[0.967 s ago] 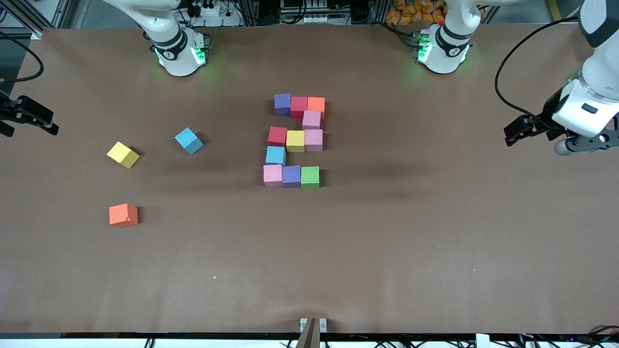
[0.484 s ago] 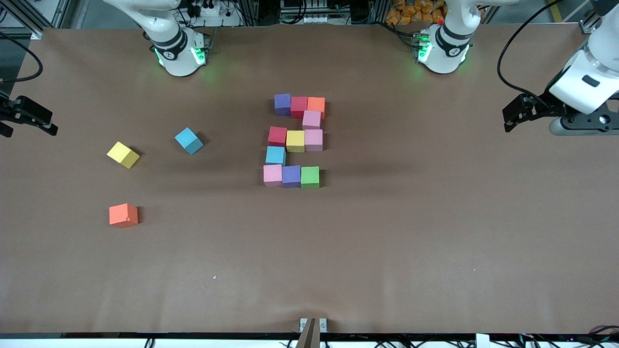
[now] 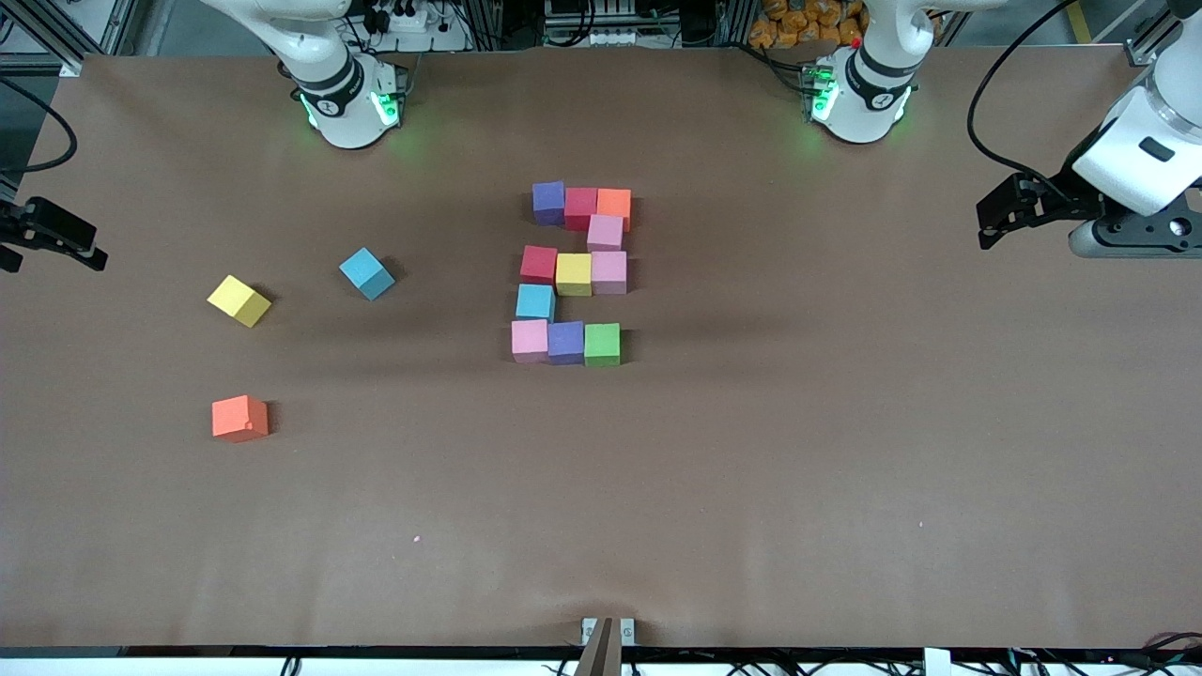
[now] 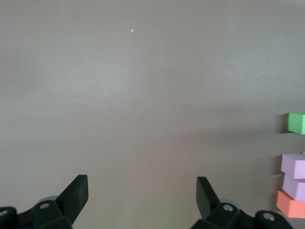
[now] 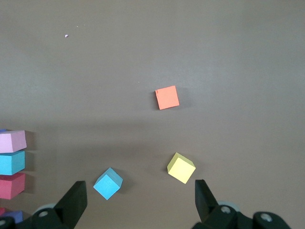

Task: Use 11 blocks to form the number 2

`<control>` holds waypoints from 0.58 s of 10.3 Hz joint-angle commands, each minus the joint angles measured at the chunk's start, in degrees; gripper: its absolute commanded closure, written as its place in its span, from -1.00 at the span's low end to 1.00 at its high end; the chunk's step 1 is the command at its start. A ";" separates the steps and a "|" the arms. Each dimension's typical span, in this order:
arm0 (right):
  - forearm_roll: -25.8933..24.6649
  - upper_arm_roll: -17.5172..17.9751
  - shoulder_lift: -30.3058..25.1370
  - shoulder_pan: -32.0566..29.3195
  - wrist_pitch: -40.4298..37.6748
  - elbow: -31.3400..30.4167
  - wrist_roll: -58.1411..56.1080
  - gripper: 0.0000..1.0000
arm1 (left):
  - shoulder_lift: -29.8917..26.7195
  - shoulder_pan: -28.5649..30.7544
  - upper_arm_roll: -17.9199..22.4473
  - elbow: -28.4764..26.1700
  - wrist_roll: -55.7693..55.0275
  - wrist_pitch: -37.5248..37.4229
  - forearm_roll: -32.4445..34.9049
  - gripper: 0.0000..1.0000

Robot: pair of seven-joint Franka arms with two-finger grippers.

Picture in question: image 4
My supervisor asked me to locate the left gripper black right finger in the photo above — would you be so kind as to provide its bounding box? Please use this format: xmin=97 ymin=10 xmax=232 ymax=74
xmin=190 ymin=176 xmax=295 ymax=229

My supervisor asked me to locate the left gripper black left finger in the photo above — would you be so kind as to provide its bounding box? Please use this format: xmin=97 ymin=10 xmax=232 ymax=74
xmin=0 ymin=174 xmax=89 ymax=229

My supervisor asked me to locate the orange foam block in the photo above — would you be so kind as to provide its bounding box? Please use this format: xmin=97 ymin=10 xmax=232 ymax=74
xmin=276 ymin=190 xmax=305 ymax=219

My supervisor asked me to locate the pink foam block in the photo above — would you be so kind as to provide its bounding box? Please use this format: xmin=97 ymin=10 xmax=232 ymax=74
xmin=280 ymin=153 xmax=305 ymax=179
xmin=282 ymin=174 xmax=305 ymax=201

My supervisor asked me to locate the green foam block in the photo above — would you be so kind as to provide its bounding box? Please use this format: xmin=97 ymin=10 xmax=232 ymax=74
xmin=287 ymin=112 xmax=305 ymax=135

